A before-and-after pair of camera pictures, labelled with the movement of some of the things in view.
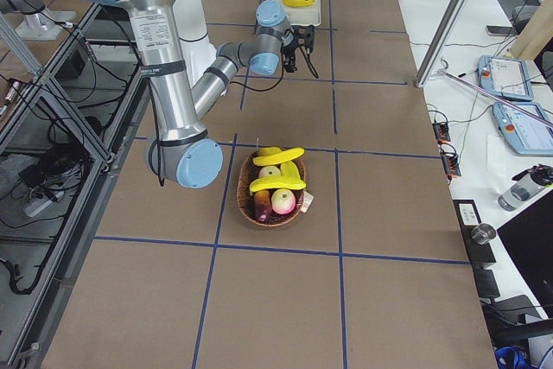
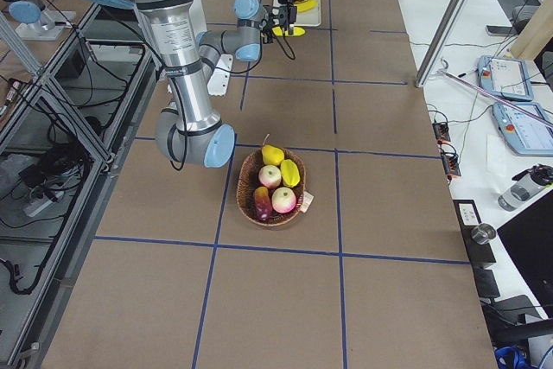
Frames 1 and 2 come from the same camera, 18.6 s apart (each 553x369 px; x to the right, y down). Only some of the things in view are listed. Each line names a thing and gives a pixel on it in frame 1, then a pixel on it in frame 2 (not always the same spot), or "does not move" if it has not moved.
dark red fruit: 263,206 does not move
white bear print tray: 307,15 does not move
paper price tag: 308,200 does not move
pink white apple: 282,200 does not move
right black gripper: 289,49 -> 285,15
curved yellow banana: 279,158 -> 306,5
